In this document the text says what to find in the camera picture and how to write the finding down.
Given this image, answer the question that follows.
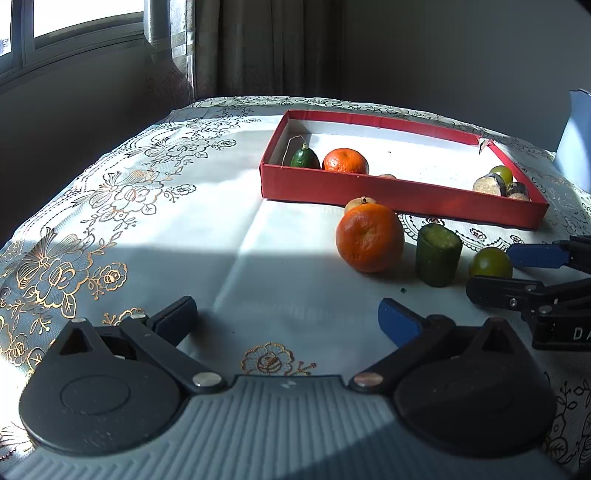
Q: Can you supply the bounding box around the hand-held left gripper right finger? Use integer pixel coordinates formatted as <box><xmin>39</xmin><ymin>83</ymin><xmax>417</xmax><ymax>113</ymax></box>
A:
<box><xmin>348</xmin><ymin>298</ymin><xmax>527</xmax><ymax>396</ymax></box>

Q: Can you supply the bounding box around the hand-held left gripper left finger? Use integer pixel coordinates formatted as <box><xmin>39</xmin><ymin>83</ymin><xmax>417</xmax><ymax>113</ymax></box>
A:
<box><xmin>55</xmin><ymin>295</ymin><xmax>227</xmax><ymax>396</ymax></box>

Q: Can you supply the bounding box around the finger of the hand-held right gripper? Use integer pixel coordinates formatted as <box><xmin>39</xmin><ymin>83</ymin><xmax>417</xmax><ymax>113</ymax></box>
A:
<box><xmin>465</xmin><ymin>275</ymin><xmax>591</xmax><ymax>320</ymax></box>
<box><xmin>507</xmin><ymin>235</ymin><xmax>591</xmax><ymax>271</ymax></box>

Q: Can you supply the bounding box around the red cardboard box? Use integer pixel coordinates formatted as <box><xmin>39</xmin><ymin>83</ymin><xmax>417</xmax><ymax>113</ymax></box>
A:
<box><xmin>260</xmin><ymin>109</ymin><xmax>550</xmax><ymax>230</ymax></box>

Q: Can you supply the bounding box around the green cucumber piece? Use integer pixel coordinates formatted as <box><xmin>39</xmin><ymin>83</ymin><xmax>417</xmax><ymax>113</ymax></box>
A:
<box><xmin>416</xmin><ymin>224</ymin><xmax>463</xmax><ymax>288</ymax></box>

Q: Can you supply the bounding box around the large orange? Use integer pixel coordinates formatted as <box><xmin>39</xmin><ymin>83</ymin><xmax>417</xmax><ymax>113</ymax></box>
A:
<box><xmin>335</xmin><ymin>203</ymin><xmax>406</xmax><ymax>273</ymax></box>

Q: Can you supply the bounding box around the white floral tablecloth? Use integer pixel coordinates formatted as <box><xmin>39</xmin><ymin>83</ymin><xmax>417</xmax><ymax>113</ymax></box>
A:
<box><xmin>0</xmin><ymin>95</ymin><xmax>591</xmax><ymax>480</ymax></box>

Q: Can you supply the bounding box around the small yellow-orange fruit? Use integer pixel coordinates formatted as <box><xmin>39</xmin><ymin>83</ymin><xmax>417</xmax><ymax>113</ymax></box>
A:
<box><xmin>344</xmin><ymin>196</ymin><xmax>379</xmax><ymax>215</ymax></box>

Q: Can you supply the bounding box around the blue chair back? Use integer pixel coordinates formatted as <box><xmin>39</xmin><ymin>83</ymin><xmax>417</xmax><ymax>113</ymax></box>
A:
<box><xmin>553</xmin><ymin>89</ymin><xmax>591</xmax><ymax>192</ymax></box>

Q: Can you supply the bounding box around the small orange mandarin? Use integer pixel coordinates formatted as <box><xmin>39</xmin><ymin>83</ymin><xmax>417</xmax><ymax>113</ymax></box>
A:
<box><xmin>322</xmin><ymin>148</ymin><xmax>369</xmax><ymax>175</ymax></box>

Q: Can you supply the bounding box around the small dark green fruit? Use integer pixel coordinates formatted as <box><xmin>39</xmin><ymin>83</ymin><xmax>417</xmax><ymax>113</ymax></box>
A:
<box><xmin>289</xmin><ymin>143</ymin><xmax>320</xmax><ymax>169</ymax></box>

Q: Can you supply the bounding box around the beige patterned curtain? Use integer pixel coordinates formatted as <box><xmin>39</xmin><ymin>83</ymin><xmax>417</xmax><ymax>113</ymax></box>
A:
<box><xmin>143</xmin><ymin>0</ymin><xmax>342</xmax><ymax>104</ymax></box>

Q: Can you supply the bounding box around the window frame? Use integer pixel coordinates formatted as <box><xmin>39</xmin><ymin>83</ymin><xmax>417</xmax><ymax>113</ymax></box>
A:
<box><xmin>0</xmin><ymin>0</ymin><xmax>147</xmax><ymax>95</ymax></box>

